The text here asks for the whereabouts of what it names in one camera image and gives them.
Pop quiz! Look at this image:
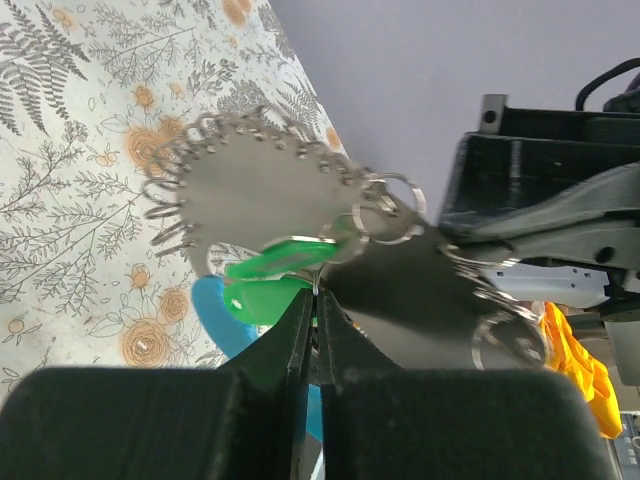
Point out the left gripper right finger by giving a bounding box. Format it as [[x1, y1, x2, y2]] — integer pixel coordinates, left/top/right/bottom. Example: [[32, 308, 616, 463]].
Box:
[[317, 294, 614, 479]]

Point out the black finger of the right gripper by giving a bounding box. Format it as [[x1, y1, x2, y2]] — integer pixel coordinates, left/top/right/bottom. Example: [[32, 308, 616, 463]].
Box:
[[438, 133, 639, 270]]

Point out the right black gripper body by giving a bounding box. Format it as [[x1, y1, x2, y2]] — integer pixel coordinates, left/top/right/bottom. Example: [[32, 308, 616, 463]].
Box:
[[479, 94, 639, 150]]

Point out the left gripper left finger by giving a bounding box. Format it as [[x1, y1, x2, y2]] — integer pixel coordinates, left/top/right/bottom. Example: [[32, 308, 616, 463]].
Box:
[[1, 290, 313, 479]]

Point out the green key tag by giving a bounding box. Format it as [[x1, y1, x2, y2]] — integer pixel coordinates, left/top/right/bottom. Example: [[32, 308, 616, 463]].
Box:
[[224, 235, 341, 280], [223, 277, 311, 327]]

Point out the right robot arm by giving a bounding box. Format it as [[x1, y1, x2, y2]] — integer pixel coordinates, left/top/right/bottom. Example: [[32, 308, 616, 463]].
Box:
[[438, 94, 639, 386]]

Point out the yellow orange cloth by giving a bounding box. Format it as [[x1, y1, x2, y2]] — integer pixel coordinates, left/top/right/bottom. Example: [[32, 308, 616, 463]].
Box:
[[531, 301, 623, 440]]

